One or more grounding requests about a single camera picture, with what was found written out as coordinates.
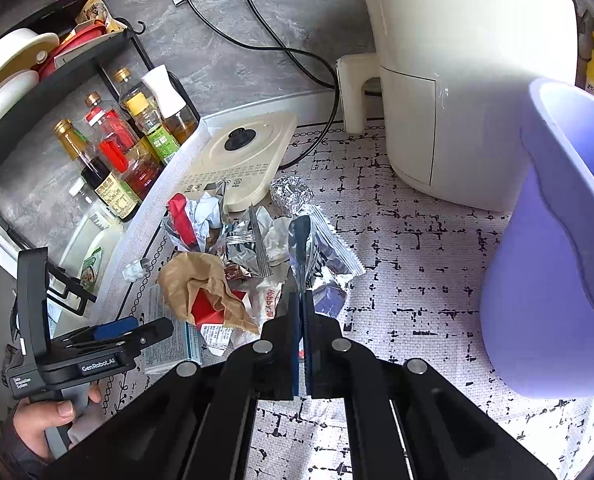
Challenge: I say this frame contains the silver foil snack wrapper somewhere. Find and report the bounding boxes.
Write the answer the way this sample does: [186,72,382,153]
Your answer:
[265,205,365,318]

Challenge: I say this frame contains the white printed plastic bag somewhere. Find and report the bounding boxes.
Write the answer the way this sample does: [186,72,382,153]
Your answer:
[239,276,284,330]

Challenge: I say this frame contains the red paper carton piece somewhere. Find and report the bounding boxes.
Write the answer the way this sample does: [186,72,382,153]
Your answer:
[189,288,247,328]

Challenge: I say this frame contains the red white wrapper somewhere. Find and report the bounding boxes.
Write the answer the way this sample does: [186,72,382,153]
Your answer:
[161,180,227,252]

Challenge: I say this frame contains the purple plastic trash bucket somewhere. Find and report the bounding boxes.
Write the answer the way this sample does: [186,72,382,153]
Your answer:
[480,79,594,398]

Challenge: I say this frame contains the person's left hand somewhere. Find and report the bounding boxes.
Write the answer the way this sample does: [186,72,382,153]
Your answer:
[1,399,80,470]

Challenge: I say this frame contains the green seasoning sachet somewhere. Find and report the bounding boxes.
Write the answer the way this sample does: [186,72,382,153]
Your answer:
[80,247,103,294]

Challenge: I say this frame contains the crumpled aluminium foil ball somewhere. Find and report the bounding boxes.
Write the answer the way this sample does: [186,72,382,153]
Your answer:
[270,176,314,214]

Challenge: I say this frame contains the white plastic tray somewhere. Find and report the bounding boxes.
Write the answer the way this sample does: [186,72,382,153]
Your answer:
[50,219,126,336]

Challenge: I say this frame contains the small white capped jar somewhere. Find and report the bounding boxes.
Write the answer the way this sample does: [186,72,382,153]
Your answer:
[69,177,120,230]

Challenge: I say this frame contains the cream induction cooker base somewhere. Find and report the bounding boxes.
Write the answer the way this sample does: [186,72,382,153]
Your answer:
[178,112,297,212]

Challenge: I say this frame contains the dark soy sauce bottle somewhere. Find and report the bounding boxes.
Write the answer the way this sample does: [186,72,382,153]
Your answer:
[54,119,140,222]

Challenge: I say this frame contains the red capped oil bottle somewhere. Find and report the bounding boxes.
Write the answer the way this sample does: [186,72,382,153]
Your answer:
[85,92,161,200]

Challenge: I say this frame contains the yellow capped green label bottle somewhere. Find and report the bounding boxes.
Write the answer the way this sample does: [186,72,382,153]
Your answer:
[126,91,180,165]

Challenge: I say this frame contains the white top oil dispenser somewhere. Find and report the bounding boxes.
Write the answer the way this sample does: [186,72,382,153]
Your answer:
[142,64,198,144]

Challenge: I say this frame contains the white round plates stack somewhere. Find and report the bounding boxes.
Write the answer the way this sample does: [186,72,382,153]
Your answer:
[0,28,59,119]

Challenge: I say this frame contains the clear gold capped bottle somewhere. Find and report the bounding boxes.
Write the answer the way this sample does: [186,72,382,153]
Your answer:
[112,66,146,111]

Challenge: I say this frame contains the cream white air fryer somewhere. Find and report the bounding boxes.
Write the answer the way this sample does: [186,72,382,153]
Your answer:
[335,0,578,213]

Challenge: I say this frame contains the black metal spice rack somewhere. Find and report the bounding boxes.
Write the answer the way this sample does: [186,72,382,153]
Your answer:
[0,0,201,317]

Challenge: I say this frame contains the black power cable left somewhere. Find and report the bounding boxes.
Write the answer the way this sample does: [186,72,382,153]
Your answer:
[172,0,339,172]

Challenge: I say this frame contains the black power cable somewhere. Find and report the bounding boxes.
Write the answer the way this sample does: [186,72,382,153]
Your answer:
[217,0,339,91]
[172,0,339,172]

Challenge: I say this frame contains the black power cable right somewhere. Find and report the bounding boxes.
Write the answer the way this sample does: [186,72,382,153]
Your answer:
[217,0,339,91]

